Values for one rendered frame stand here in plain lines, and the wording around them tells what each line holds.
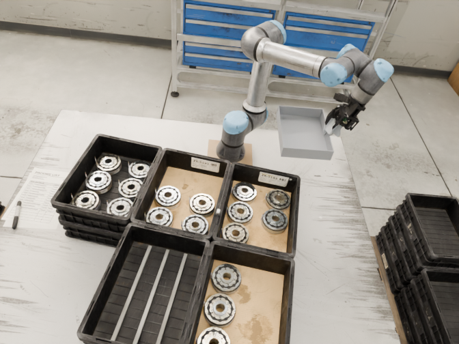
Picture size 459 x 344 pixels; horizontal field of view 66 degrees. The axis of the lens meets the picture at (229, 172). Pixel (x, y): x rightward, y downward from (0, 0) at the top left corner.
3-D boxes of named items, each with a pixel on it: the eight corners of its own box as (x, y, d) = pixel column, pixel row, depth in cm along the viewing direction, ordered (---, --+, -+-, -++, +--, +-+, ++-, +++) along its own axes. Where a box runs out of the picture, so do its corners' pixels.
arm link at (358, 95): (354, 80, 131) (372, 87, 134) (347, 89, 134) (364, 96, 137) (360, 91, 126) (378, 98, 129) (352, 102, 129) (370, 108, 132)
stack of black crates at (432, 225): (373, 235, 229) (406, 192, 196) (417, 239, 231) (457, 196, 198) (391, 295, 202) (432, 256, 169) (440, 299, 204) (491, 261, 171)
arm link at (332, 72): (227, 31, 137) (343, 63, 112) (245, 24, 144) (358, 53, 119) (228, 60, 145) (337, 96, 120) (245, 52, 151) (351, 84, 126)
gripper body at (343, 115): (334, 127, 136) (354, 103, 128) (329, 112, 142) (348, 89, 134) (350, 132, 139) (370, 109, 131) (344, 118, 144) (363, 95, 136)
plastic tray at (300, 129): (276, 114, 158) (278, 105, 154) (320, 117, 159) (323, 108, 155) (281, 156, 140) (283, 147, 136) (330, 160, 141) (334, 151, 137)
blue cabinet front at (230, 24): (182, 63, 311) (183, -2, 270) (263, 72, 316) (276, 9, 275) (182, 65, 309) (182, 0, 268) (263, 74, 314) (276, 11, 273)
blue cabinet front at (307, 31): (272, 74, 316) (285, 10, 275) (350, 82, 321) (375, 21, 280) (272, 75, 315) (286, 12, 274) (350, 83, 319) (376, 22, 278)
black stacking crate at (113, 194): (101, 152, 162) (97, 134, 154) (164, 166, 161) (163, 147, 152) (57, 222, 135) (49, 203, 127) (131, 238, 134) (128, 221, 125)
